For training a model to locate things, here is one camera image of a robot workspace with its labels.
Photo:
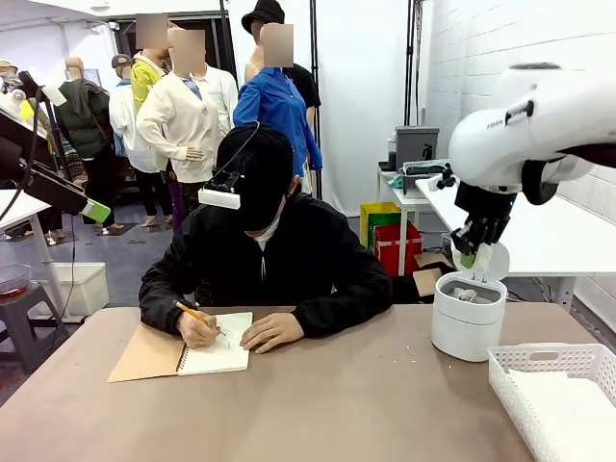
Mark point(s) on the right gripper finger with green tip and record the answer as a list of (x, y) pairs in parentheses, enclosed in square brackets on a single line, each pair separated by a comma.
[(467, 240), (495, 231)]

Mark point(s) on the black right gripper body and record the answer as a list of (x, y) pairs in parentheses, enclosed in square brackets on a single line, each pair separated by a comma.
[(483, 204)]

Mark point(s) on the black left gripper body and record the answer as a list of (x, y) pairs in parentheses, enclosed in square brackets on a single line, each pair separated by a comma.
[(19, 144)]

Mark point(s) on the orange pencil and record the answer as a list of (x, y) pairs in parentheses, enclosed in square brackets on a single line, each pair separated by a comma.
[(190, 311)]

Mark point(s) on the spiral notebook brown cover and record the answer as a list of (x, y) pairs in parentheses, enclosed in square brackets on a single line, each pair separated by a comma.
[(216, 361)]

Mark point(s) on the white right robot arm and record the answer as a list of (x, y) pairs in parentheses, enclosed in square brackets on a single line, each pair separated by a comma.
[(491, 149)]

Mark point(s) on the person's right forearm black sleeve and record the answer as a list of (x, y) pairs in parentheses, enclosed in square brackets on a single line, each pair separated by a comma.
[(159, 303)]

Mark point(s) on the person's left forearm black sleeve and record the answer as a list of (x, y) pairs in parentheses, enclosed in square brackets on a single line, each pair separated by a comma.
[(346, 308)]

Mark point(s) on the person's right hand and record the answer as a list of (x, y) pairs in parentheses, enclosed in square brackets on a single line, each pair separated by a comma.
[(199, 329)]

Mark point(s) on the person's left hand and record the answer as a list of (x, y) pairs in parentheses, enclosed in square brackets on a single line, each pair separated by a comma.
[(274, 332)]

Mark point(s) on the white table with leg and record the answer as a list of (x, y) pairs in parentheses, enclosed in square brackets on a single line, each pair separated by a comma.
[(26, 207)]

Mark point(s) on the brown cardboard box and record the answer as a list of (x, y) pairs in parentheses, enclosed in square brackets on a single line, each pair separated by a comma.
[(426, 281)]

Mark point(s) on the large white table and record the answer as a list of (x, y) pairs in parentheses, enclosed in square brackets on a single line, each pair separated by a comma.
[(553, 240)]

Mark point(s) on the mannequin in dark puffer vest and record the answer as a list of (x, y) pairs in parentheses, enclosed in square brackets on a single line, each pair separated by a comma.
[(82, 130)]

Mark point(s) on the small white side table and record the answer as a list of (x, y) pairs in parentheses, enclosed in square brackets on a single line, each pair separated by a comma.
[(409, 199)]

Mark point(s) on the grey tray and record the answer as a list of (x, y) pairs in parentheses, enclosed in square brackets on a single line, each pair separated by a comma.
[(411, 185)]

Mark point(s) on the red and yellow crates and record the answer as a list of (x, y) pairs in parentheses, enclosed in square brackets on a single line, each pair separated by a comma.
[(390, 250)]

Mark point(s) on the mannequin beige hat yellow scarf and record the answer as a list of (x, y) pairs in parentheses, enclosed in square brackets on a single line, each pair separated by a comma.
[(6, 65)]

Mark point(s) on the green bag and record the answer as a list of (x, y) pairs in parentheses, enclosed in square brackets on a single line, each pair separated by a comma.
[(385, 219)]

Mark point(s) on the teal cloth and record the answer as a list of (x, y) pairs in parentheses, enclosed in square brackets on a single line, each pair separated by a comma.
[(395, 182)]

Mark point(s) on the white lidded trash bin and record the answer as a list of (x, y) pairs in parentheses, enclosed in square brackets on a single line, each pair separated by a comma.
[(462, 332)]

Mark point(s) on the grey box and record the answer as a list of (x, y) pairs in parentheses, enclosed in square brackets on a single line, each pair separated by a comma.
[(409, 144)]

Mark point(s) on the white floor storage bin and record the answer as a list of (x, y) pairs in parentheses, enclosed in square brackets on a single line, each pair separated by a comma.
[(86, 289)]

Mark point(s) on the mannequin grey cap white shirt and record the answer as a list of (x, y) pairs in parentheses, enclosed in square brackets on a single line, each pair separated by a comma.
[(122, 115)]

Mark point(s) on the clear red bowl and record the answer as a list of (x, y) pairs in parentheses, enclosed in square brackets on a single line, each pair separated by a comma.
[(14, 284)]

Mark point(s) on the yellow bag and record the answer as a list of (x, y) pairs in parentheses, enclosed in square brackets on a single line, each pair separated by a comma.
[(368, 216)]

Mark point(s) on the dark bottle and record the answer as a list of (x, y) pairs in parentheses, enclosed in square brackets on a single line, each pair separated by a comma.
[(392, 154)]

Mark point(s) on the grey stool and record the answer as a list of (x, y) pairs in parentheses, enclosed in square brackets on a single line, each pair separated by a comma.
[(19, 308)]

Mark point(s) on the mannequin in yellow shirt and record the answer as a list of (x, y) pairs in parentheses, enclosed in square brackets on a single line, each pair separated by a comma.
[(142, 82)]

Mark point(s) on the mannequin in cream cardigan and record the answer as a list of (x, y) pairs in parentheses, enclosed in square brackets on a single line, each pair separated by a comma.
[(183, 115)]

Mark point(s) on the black light stand pole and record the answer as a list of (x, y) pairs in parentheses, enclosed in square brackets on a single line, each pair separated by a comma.
[(314, 48), (409, 72)]

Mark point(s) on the white perforated plastic basket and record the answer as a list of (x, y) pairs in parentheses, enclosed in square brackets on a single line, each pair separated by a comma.
[(505, 399)]

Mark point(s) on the person's black jacket torso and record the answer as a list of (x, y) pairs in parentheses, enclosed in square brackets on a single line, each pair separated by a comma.
[(298, 240)]

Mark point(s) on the flat white paper stack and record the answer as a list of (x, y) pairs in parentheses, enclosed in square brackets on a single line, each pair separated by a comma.
[(568, 418)]

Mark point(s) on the black baseball cap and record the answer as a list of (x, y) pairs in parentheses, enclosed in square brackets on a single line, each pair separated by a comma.
[(264, 173)]

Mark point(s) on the mannequin in black tee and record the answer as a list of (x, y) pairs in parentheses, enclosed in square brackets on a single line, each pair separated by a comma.
[(304, 84)]

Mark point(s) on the mannequin in blue shirt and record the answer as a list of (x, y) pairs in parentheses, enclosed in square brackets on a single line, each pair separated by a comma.
[(274, 101)]

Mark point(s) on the black bucket hat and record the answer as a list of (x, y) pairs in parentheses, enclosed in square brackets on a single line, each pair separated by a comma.
[(264, 12)]

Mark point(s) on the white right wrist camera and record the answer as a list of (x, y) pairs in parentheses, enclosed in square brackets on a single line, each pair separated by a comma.
[(435, 183)]

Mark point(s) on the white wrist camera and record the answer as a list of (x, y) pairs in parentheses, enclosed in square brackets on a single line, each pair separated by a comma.
[(54, 96), (435, 183)]

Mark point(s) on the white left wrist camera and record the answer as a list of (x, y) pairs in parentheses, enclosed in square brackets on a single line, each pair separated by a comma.
[(54, 96)]

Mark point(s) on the white head-mounted camera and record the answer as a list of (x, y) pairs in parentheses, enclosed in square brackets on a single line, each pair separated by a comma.
[(219, 198)]

